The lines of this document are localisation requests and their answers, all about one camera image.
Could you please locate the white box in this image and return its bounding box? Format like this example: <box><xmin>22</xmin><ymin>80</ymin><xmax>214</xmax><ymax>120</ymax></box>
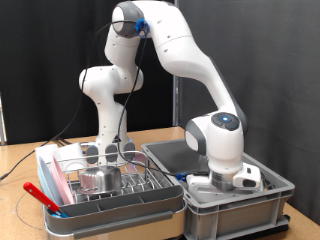
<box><xmin>34</xmin><ymin>143</ymin><xmax>59</xmax><ymax>167</ymax></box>

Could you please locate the grey plastic crate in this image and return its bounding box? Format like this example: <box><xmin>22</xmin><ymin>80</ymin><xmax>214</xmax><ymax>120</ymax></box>
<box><xmin>141</xmin><ymin>134</ymin><xmax>295</xmax><ymax>240</ymax></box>

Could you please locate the metal cup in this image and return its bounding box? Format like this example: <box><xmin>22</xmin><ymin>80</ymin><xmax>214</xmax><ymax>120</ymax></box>
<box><xmin>77</xmin><ymin>165</ymin><xmax>123</xmax><ymax>195</ymax></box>

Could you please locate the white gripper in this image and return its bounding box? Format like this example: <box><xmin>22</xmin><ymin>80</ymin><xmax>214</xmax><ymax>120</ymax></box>
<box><xmin>185</xmin><ymin>162</ymin><xmax>263</xmax><ymax>196</ymax></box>

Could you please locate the light blue plate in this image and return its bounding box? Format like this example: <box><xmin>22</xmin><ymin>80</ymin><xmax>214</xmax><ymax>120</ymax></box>
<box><xmin>37</xmin><ymin>156</ymin><xmax>64</xmax><ymax>208</ymax></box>

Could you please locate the black platform under crate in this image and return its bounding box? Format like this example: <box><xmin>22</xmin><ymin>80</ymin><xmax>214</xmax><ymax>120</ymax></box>
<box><xmin>186</xmin><ymin>222</ymin><xmax>290</xmax><ymax>240</ymax></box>

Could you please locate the black cable bundle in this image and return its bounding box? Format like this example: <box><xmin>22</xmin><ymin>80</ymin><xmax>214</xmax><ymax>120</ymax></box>
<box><xmin>51</xmin><ymin>135</ymin><xmax>73</xmax><ymax>147</ymax></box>

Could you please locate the vertical metal pole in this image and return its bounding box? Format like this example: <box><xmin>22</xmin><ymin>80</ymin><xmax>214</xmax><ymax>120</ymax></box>
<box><xmin>172</xmin><ymin>74</ymin><xmax>181</xmax><ymax>127</ymax></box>

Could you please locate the blue utensil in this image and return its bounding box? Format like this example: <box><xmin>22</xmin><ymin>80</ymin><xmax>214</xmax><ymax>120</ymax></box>
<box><xmin>49</xmin><ymin>210</ymin><xmax>70</xmax><ymax>220</ymax></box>

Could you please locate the grey cutlery holder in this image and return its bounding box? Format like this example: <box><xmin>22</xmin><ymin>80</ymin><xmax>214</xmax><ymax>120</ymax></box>
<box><xmin>44</xmin><ymin>185</ymin><xmax>185</xmax><ymax>228</ymax></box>

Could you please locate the metal frame post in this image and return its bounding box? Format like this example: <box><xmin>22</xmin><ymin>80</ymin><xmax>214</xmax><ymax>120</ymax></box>
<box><xmin>0</xmin><ymin>93</ymin><xmax>7</xmax><ymax>146</ymax></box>

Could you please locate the white mug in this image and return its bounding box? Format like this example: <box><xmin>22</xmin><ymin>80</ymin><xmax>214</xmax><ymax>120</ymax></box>
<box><xmin>50</xmin><ymin>142</ymin><xmax>88</xmax><ymax>172</ymax></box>

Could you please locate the red handled utensil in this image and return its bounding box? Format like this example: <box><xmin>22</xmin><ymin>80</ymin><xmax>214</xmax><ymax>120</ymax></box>
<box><xmin>23</xmin><ymin>181</ymin><xmax>63</xmax><ymax>214</ymax></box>

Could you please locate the dish drying rack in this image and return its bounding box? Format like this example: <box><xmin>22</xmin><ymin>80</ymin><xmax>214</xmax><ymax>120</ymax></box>
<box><xmin>42</xmin><ymin>166</ymin><xmax>188</xmax><ymax>240</ymax></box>

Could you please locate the pink plate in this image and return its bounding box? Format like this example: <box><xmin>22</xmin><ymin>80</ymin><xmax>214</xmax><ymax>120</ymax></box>
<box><xmin>49</xmin><ymin>155</ymin><xmax>76</xmax><ymax>205</ymax></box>

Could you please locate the black camera cable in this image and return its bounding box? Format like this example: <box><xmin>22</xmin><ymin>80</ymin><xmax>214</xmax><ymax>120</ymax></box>
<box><xmin>0</xmin><ymin>19</ymin><xmax>271</xmax><ymax>192</ymax></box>

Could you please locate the metal wire dish rack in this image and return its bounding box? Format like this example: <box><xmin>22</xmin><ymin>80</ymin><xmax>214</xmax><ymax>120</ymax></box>
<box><xmin>44</xmin><ymin>150</ymin><xmax>174</xmax><ymax>206</ymax></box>

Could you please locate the blue cable clip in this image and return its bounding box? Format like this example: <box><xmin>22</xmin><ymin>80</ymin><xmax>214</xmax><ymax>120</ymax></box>
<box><xmin>134</xmin><ymin>18</ymin><xmax>150</xmax><ymax>38</ymax></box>
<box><xmin>175</xmin><ymin>171</ymin><xmax>188</xmax><ymax>183</ymax></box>

